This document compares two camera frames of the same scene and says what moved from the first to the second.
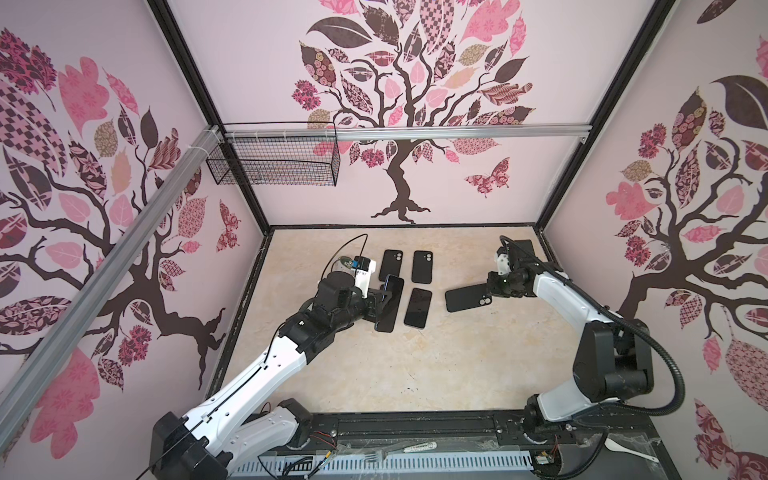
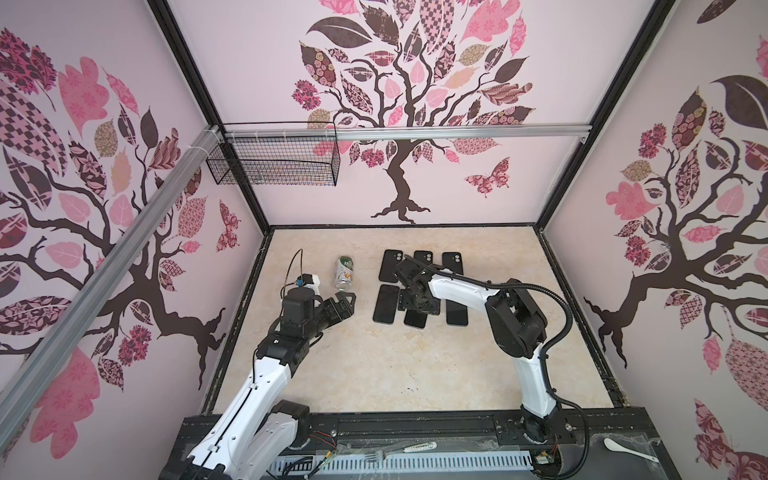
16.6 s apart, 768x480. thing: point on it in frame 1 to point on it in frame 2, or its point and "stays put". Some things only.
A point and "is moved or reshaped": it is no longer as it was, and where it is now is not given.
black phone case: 391,263 stays put
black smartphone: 418,308 stays put
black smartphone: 387,320 to 456,314
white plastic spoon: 617,447 stays put
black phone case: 468,297 is moved or reshaped
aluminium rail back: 399,133 stays put
